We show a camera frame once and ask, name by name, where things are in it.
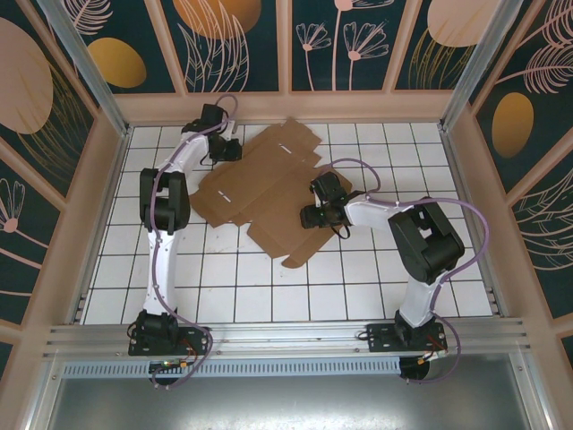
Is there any aluminium frame post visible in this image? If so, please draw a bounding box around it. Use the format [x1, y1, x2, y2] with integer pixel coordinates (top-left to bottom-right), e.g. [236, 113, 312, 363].
[35, 0, 133, 140]
[438, 0, 536, 133]

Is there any aluminium mounting rail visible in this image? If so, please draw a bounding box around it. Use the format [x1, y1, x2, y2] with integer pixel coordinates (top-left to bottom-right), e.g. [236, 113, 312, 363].
[42, 317, 538, 359]

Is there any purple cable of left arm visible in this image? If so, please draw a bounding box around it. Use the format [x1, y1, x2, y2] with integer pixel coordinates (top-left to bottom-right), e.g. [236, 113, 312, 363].
[141, 93, 238, 389]

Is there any black base plate left arm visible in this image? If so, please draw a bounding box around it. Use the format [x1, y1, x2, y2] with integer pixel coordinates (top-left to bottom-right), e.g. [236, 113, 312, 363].
[128, 325, 211, 357]

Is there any brown cardboard box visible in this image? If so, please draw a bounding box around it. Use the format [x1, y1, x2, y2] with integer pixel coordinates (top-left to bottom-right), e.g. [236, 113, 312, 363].
[188, 116, 354, 270]

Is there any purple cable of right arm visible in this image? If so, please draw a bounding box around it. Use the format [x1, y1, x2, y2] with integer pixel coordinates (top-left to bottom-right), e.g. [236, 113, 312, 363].
[329, 159, 490, 386]

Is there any slotted grey cable duct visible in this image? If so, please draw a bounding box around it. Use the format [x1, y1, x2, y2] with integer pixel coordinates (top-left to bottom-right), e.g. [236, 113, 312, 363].
[62, 357, 402, 377]

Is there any black base plate right arm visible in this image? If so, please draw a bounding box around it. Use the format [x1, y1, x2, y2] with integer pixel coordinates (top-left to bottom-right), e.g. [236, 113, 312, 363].
[365, 322, 449, 353]

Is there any grey metal sheet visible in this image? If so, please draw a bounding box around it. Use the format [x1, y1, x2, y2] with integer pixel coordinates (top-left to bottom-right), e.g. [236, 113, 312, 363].
[26, 353, 552, 430]

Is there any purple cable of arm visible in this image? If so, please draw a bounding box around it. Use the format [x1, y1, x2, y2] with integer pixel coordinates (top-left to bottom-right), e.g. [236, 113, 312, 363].
[141, 93, 238, 389]
[329, 159, 490, 386]

